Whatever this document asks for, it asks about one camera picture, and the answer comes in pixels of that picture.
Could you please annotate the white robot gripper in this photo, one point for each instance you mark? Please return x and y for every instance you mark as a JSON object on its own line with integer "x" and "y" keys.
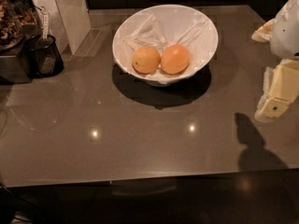
{"x": 286, "y": 32}

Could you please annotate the orange fruit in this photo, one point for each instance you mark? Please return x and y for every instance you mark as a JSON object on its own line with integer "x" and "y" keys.
{"x": 175, "y": 59}
{"x": 146, "y": 60}

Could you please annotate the white bowl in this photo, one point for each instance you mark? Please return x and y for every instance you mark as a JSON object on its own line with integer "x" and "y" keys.
{"x": 165, "y": 44}

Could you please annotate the white paper napkin liner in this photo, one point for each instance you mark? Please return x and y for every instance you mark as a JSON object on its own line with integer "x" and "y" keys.
{"x": 162, "y": 41}

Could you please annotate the white pillar panel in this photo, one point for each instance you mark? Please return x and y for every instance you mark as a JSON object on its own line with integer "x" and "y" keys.
{"x": 69, "y": 22}

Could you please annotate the black glass jar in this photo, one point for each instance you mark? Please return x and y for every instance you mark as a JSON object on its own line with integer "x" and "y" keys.
{"x": 45, "y": 57}

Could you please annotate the white paper tag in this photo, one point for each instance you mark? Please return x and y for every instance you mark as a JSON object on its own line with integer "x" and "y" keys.
{"x": 45, "y": 27}

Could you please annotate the tray of dried food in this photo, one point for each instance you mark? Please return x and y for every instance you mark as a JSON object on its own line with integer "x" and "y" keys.
{"x": 15, "y": 15}

